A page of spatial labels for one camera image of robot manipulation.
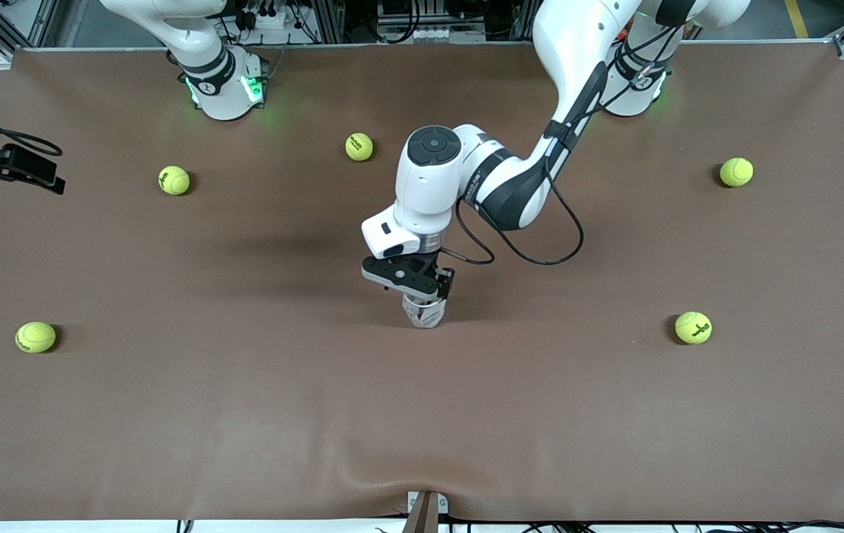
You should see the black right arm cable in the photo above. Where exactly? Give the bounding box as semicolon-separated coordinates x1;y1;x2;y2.
0;91;64;158

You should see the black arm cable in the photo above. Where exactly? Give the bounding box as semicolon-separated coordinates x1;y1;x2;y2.
440;167;586;267
0;91;64;158

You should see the white power strip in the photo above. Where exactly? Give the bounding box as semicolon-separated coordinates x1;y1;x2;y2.
233;9;291;33

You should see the metal table clamp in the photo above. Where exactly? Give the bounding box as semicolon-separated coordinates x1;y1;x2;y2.
406;490;449;533

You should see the clear blue white tennis can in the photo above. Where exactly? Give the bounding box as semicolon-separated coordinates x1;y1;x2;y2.
401;292;444;329

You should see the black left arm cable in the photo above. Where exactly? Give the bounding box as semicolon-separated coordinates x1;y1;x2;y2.
440;167;586;267

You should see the yellow tennis ball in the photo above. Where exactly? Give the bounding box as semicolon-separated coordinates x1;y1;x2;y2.
720;157;754;187
15;321;57;354
674;311;713;345
345;132;375;162
158;165;191;196

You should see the brown table cloth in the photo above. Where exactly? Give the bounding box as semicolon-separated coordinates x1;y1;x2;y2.
0;44;844;523

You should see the white connector block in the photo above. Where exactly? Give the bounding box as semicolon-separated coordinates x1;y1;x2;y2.
380;25;486;44

